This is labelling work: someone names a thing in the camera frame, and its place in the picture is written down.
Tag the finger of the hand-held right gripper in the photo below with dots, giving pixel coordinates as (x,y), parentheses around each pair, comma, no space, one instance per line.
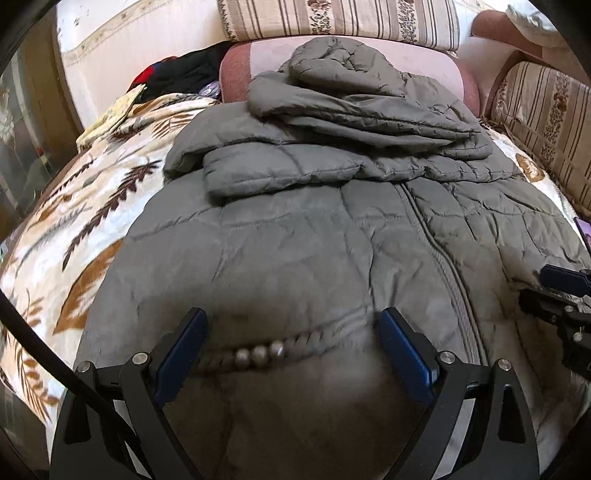
(565,279)
(547,304)

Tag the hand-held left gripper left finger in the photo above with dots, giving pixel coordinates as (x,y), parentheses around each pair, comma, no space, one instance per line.
(182,355)

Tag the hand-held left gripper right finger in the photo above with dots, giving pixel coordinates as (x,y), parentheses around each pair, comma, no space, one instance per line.
(408,355)

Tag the grey quilted hooded jacket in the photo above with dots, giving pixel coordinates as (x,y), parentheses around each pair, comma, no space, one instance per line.
(300,230)

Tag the black and red clothes pile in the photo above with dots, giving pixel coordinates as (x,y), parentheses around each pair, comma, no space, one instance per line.
(184,69)

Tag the black smartphone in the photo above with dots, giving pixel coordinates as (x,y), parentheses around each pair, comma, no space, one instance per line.
(584,230)

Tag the striped floral cushion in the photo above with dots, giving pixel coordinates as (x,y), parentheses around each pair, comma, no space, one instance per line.
(545,115)
(369,18)

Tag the leaf print fleece blanket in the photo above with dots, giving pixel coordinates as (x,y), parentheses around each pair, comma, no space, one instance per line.
(69,230)

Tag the pale yellow floral cloth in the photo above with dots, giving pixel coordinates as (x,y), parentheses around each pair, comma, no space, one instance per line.
(115,115)

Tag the white crumpled cloth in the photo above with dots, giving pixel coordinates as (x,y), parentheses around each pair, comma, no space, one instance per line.
(531,21)

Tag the brown sofa armrest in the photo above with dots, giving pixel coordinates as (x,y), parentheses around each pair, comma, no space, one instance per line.
(494,27)

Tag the small purple cloth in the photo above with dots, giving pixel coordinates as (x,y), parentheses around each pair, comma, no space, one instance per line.
(210,88)

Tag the stained glass wooden door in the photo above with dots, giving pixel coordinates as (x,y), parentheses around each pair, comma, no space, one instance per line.
(27,115)

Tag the pink bolster cushion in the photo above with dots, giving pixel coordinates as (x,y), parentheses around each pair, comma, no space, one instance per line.
(249,60)

